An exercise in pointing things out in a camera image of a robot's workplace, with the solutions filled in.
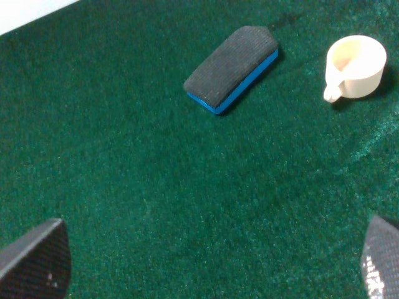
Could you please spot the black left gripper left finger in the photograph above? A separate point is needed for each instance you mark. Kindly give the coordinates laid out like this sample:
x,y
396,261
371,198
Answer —
x,y
38,264

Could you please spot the cream plastic cup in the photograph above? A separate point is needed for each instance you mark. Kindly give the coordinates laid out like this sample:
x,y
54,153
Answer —
x,y
354,67

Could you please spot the blue black board eraser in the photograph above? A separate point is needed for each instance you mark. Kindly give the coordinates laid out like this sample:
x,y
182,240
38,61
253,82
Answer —
x,y
232,67

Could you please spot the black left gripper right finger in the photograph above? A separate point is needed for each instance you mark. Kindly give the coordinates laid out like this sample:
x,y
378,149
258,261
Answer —
x,y
379,260

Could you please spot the green velvet table cloth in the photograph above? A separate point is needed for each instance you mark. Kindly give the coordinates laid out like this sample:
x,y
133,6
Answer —
x,y
165,199

